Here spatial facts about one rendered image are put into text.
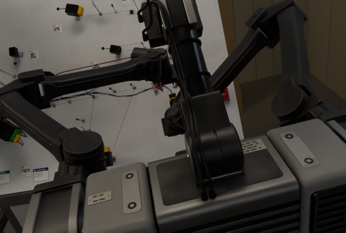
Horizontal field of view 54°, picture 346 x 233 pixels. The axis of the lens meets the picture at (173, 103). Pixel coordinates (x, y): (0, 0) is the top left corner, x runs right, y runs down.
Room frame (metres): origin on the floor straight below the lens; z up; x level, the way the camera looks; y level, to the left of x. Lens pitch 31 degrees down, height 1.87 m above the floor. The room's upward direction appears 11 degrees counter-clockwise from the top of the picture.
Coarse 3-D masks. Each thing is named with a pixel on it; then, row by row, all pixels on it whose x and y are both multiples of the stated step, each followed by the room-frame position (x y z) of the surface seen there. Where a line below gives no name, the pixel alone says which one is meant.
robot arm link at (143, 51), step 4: (136, 48) 1.13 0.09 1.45; (140, 48) 1.12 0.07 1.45; (144, 48) 1.12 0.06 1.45; (132, 52) 1.12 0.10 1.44; (136, 52) 1.11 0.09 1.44; (140, 52) 1.11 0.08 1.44; (144, 52) 1.10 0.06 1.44; (152, 52) 1.05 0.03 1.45; (156, 52) 1.05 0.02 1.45; (160, 52) 1.05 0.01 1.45; (132, 56) 1.09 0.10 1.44; (136, 56) 1.09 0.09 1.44; (148, 56) 1.02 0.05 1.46; (152, 56) 1.02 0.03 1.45; (156, 56) 1.02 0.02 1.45; (152, 80) 1.01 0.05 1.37; (156, 80) 1.01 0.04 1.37
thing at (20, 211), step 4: (28, 204) 1.22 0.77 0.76; (12, 208) 1.23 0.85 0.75; (16, 208) 1.23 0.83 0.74; (20, 208) 1.23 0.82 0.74; (24, 208) 1.22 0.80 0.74; (16, 212) 1.23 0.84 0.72; (20, 212) 1.23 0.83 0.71; (24, 212) 1.22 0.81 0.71; (16, 216) 1.23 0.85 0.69; (20, 216) 1.23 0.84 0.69; (24, 216) 1.23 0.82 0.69; (20, 220) 1.23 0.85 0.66; (24, 220) 1.23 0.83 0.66; (20, 224) 1.23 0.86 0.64
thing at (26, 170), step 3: (24, 165) 1.26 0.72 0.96; (27, 165) 1.26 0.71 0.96; (30, 165) 1.26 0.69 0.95; (21, 168) 1.26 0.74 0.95; (24, 168) 1.25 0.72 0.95; (27, 168) 1.25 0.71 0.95; (30, 168) 1.25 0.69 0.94; (21, 171) 1.25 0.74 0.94; (24, 171) 1.25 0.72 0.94; (27, 171) 1.24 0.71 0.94; (30, 171) 1.24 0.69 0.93; (21, 174) 1.24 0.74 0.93; (24, 174) 1.24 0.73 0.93; (27, 174) 1.23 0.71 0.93; (30, 174) 1.23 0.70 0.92
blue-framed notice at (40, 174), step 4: (40, 168) 1.24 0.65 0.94; (44, 168) 1.24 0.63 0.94; (36, 172) 1.23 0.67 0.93; (40, 172) 1.23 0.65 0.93; (44, 172) 1.23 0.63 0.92; (48, 172) 1.22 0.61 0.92; (36, 176) 1.22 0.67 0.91; (40, 176) 1.22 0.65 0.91; (44, 176) 1.22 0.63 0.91; (48, 176) 1.21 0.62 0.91; (36, 180) 1.21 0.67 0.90; (40, 180) 1.21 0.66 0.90; (44, 180) 1.20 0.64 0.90
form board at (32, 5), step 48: (0, 0) 1.80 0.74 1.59; (48, 0) 1.75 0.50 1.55; (96, 0) 1.71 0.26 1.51; (144, 0) 1.66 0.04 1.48; (0, 48) 1.64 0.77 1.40; (48, 48) 1.59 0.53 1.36; (96, 48) 1.55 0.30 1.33; (96, 96) 1.41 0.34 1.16; (144, 96) 1.37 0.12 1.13; (0, 144) 1.34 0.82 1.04; (144, 144) 1.23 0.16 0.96; (0, 192) 1.20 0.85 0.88
